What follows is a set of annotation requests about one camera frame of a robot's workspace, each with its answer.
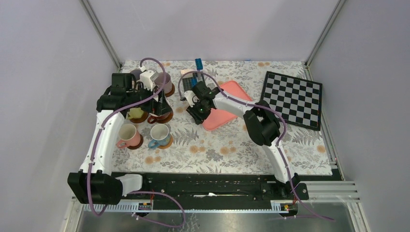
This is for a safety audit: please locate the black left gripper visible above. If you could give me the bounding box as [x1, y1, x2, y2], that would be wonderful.
[127, 81, 171, 116]

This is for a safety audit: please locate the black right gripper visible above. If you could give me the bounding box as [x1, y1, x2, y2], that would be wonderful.
[187, 100, 211, 126]

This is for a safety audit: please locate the tall pink beige mug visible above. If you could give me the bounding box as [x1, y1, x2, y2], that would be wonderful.
[130, 69, 142, 82]

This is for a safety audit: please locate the yellow mug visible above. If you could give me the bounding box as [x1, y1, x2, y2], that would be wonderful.
[127, 108, 145, 120]

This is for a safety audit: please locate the dark brown wooden coaster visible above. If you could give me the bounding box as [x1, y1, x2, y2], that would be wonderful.
[165, 84, 175, 97]
[151, 111, 174, 123]
[129, 112, 148, 123]

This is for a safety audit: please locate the white cream cup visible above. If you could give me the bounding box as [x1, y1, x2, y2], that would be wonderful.
[147, 110, 174, 124]

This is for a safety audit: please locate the mauve mug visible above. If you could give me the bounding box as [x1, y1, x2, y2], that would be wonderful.
[154, 72, 173, 93]

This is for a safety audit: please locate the blue floral mug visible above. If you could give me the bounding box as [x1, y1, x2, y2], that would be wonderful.
[148, 124, 170, 149]

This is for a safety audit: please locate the light wooden coaster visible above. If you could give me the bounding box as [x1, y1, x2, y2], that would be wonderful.
[158, 134, 173, 149]

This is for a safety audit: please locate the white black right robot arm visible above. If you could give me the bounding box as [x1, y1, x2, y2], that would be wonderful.
[181, 81, 297, 199]

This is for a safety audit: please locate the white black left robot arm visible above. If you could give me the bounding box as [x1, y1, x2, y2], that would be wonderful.
[67, 70, 170, 205]

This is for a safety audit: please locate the pink plastic tray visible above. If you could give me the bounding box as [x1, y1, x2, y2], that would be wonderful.
[202, 80, 252, 131]

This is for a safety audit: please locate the building block model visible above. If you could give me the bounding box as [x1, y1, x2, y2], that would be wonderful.
[180, 58, 205, 91]

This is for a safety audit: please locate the black white chessboard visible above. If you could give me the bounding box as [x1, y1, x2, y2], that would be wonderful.
[261, 72, 322, 131]

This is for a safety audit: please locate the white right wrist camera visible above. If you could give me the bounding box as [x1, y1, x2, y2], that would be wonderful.
[181, 90, 196, 107]

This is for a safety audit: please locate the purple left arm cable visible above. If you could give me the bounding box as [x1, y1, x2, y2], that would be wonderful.
[86, 58, 187, 229]

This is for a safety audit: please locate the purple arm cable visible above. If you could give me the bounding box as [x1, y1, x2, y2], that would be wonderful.
[178, 71, 336, 222]
[86, 58, 187, 229]

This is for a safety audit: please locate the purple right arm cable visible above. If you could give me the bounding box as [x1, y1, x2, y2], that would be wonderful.
[178, 71, 336, 222]

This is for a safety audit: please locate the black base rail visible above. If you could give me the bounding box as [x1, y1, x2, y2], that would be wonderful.
[126, 173, 309, 210]

